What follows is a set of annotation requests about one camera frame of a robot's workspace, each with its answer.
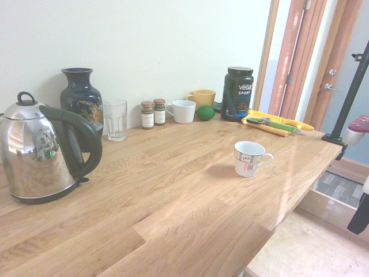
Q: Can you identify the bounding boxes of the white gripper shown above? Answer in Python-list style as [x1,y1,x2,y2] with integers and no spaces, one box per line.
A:
[347,174,369,235]

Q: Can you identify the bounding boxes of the white mug with patterned band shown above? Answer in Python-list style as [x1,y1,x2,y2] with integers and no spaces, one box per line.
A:
[234,141,274,178]

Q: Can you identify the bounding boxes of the large open wooden drawer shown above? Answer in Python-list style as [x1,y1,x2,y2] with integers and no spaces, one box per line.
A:
[244,186,369,277]

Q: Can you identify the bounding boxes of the yellow mug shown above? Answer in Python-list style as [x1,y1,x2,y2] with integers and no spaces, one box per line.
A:
[184,89,217,109]

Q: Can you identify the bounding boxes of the plain white mug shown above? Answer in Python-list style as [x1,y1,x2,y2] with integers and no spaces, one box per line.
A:
[165,99,197,125]

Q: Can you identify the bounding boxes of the yellow cloth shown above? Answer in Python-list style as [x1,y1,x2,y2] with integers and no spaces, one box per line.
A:
[240,114,292,139]

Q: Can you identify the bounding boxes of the black Vega protein tub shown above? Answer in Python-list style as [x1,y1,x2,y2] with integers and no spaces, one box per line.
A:
[220,66,254,122]

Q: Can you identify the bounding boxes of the green lime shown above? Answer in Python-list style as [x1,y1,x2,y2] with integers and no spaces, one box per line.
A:
[195,105,216,121]

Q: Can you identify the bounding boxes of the wooden door with frosted panel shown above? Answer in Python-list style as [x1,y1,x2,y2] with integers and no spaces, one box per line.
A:
[304,0,369,162]

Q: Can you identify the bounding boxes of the spice jar with copper lid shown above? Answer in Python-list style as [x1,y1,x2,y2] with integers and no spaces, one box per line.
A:
[153,98,167,126]
[140,100,155,130]

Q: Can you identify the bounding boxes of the clear drinking glass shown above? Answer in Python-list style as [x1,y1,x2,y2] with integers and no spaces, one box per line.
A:
[102,99,128,142]

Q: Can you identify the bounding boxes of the dark blue floral vase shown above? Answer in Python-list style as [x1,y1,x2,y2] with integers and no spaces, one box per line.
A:
[59,68,104,153]

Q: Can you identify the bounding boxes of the stainless steel electric kettle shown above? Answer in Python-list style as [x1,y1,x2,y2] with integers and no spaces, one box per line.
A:
[0,91,104,205]

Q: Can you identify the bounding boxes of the green handled scissors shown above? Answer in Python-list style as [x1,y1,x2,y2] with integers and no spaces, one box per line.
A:
[246,117,302,135]

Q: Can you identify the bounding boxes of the black clamp camera mount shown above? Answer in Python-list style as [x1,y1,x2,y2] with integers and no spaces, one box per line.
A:
[322,40,369,161]

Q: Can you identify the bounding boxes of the reddish wooden door post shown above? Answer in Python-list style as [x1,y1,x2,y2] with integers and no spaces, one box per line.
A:
[268,0,328,122]

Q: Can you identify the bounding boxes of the light wooden wall trim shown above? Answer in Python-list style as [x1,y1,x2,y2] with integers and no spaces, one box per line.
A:
[253,0,281,116]

